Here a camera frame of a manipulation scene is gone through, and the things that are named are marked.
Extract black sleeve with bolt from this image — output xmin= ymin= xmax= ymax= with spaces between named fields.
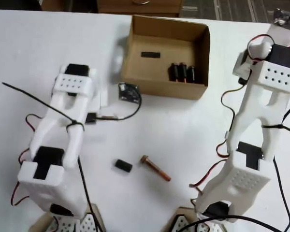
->
xmin=169 ymin=62 xmax=180 ymax=82
xmin=177 ymin=62 xmax=189 ymax=84
xmin=187 ymin=65 xmax=199 ymax=83

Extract black label strip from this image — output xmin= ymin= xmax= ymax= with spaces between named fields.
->
xmin=141 ymin=51 xmax=161 ymax=59

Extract open cardboard box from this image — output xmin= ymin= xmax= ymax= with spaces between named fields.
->
xmin=120 ymin=14 xmax=211 ymax=101

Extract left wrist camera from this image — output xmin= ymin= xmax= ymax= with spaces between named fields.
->
xmin=117 ymin=82 xmax=141 ymax=104

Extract black cable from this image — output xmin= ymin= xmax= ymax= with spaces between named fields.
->
xmin=176 ymin=212 xmax=290 ymax=232
xmin=272 ymin=101 xmax=290 ymax=232
xmin=96 ymin=93 xmax=143 ymax=121

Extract copper bolt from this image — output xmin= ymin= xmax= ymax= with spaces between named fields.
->
xmin=138 ymin=155 xmax=172 ymax=183

